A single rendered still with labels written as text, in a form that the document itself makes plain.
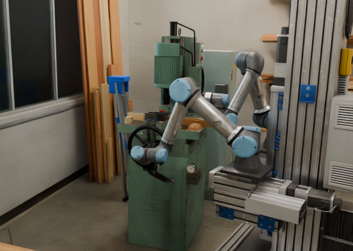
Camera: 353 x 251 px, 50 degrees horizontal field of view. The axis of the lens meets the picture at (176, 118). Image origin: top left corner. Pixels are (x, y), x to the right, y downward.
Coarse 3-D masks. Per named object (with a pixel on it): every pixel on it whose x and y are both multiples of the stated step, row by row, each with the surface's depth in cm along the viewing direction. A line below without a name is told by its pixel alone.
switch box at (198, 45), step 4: (196, 44) 283; (200, 44) 283; (192, 48) 285; (196, 48) 284; (200, 48) 284; (192, 52) 285; (196, 52) 284; (200, 52) 284; (196, 56) 285; (200, 56) 285; (196, 60) 285; (200, 60) 286
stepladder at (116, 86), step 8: (112, 80) 337; (120, 80) 336; (128, 80) 347; (112, 88) 338; (120, 88) 337; (128, 88) 353; (120, 96) 341; (128, 96) 352; (120, 104) 340; (120, 112) 340; (120, 120) 341; (120, 136) 346; (120, 144) 346; (120, 152) 348; (120, 160) 349
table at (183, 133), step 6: (138, 120) 280; (120, 126) 266; (126, 126) 265; (132, 126) 263; (138, 126) 262; (186, 126) 264; (126, 132) 265; (138, 132) 263; (180, 132) 253; (186, 132) 252; (192, 132) 251; (198, 132) 250; (204, 132) 264; (144, 138) 252; (150, 138) 250; (156, 138) 249; (180, 138) 254; (186, 138) 253; (192, 138) 252; (198, 138) 250
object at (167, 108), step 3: (162, 105) 268; (165, 105) 268; (168, 105) 269; (171, 105) 271; (159, 108) 267; (162, 108) 266; (165, 108) 266; (168, 108) 265; (171, 108) 272; (159, 111) 268; (165, 111) 266; (168, 111) 266; (171, 111) 273; (168, 114) 266
